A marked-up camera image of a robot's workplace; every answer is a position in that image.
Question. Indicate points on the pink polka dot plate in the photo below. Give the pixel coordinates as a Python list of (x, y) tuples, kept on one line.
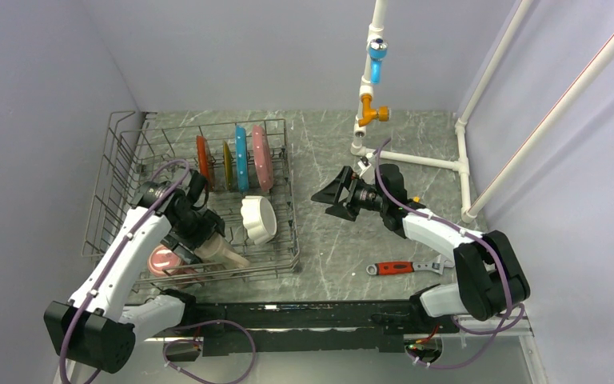
[(262, 158)]

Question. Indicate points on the white scalloped bowl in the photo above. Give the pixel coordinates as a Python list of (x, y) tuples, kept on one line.
[(259, 219)]

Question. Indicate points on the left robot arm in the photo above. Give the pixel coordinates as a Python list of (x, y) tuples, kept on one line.
[(94, 326)]

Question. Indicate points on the blue pipe valve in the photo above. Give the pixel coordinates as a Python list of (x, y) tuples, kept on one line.
[(377, 50)]

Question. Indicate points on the blue polka dot plate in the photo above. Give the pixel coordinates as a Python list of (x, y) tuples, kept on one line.
[(242, 159)]

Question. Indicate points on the beige ceramic mug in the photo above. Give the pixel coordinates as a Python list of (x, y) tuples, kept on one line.
[(217, 250)]

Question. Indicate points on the red scalloped plate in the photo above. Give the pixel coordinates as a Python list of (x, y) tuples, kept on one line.
[(205, 161)]

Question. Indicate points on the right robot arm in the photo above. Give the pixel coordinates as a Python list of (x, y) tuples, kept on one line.
[(489, 277)]

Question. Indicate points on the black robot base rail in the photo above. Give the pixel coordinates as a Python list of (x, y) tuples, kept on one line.
[(237, 327)]

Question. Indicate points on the grey wire dish rack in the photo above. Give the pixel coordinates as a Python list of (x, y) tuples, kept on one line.
[(131, 157)]

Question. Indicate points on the red handled adjustable wrench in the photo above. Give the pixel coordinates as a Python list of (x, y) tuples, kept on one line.
[(437, 266)]

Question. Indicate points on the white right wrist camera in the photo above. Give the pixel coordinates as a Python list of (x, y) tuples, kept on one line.
[(365, 168)]

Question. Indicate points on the white pvc pipe frame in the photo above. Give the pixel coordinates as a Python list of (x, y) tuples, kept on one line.
[(511, 72)]

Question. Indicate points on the yellow and red plate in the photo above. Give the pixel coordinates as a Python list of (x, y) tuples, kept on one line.
[(228, 166)]

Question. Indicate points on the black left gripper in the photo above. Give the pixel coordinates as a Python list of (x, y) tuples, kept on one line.
[(209, 223)]

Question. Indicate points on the orange pipe fitting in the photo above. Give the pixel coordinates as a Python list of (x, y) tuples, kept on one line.
[(369, 113)]

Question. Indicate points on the pink ghost pattern mug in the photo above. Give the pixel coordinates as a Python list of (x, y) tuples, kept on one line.
[(164, 263)]

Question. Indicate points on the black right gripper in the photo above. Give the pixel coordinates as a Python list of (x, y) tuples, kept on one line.
[(331, 194)]

